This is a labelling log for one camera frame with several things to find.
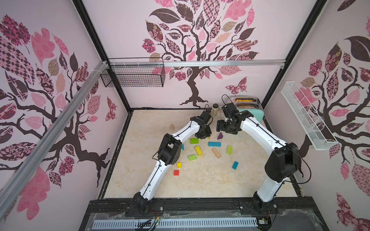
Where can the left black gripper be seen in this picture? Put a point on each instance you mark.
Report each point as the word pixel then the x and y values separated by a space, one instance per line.
pixel 207 132

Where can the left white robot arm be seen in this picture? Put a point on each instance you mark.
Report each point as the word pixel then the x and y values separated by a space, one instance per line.
pixel 168 154

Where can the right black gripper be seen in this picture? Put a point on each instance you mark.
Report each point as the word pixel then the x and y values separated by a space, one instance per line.
pixel 225 127

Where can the mint green toaster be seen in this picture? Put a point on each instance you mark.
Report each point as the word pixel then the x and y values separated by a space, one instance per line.
pixel 252 105

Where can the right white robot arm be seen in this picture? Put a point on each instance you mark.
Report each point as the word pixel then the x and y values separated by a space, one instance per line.
pixel 283 159

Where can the teal small block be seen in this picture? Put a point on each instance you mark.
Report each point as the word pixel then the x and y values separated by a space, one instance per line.
pixel 235 165

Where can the green block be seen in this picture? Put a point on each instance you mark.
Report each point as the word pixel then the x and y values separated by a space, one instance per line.
pixel 192 157
pixel 194 141
pixel 229 150

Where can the aluminium rail left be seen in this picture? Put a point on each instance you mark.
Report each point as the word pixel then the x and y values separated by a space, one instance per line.
pixel 20 178

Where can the white wire shelf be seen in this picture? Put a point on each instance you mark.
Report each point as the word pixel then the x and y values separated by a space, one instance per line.
pixel 313 124

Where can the black wire basket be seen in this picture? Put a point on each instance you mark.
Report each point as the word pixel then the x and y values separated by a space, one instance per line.
pixel 134 72

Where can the yellow rectangular block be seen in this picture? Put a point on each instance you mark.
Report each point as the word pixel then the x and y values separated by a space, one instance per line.
pixel 198 151

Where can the pale spice jar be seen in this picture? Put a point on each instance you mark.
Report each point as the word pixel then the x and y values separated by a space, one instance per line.
pixel 214 110

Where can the aluminium rail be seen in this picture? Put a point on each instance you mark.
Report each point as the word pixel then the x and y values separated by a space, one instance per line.
pixel 206 63
pixel 20 178

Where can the aluminium rail back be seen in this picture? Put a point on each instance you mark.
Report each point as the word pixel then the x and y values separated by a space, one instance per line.
pixel 206 63

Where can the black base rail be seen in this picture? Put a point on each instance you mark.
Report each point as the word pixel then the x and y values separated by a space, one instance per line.
pixel 166 205

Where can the natural wood block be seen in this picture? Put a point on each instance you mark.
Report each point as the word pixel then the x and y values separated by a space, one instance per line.
pixel 216 153

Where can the white cable duct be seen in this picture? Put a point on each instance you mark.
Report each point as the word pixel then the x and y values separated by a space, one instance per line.
pixel 173 223

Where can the teal long block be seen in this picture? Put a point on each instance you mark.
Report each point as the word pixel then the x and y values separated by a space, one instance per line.
pixel 214 144

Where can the purple triangle block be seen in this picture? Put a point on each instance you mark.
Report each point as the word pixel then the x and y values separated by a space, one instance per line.
pixel 220 136

